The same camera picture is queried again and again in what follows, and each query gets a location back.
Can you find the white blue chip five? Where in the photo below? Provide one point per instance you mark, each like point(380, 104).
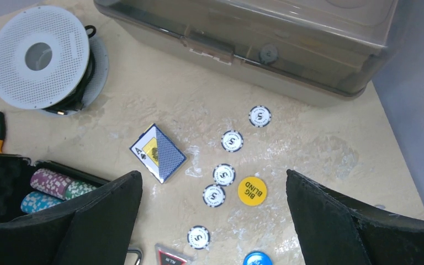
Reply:
point(198, 237)

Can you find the translucent brown storage box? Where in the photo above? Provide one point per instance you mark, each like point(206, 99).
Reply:
point(319, 52)

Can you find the light blue chip stack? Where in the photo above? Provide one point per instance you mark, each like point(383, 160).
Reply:
point(36, 201)

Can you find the red triangular all-in marker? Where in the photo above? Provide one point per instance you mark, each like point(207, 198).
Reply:
point(168, 256)

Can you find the white blue chip one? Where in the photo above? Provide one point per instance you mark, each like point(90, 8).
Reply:
point(260, 116)

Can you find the white blue chip three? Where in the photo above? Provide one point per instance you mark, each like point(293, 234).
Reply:
point(224, 175)

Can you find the blue playing card deck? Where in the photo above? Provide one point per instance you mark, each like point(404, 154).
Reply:
point(157, 152)

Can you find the purple chip stack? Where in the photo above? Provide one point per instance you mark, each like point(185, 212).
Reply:
point(50, 182)

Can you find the white perforated cable spool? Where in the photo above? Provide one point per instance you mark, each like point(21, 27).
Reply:
point(51, 62)

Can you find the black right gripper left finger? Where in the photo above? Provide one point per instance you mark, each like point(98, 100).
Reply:
point(94, 228)

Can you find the yellow big blind button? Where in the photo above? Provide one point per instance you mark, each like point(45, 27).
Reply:
point(252, 191)

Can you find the black poker set case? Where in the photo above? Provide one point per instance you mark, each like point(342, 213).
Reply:
point(15, 174)

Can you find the white blue chip two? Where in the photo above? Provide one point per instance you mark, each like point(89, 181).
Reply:
point(232, 141)

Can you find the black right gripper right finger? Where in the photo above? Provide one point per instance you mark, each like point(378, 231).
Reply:
point(333, 228)

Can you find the white blue chip four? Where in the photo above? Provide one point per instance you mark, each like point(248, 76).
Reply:
point(214, 196)

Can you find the blue small blind button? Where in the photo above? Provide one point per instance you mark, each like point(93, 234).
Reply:
point(257, 258)

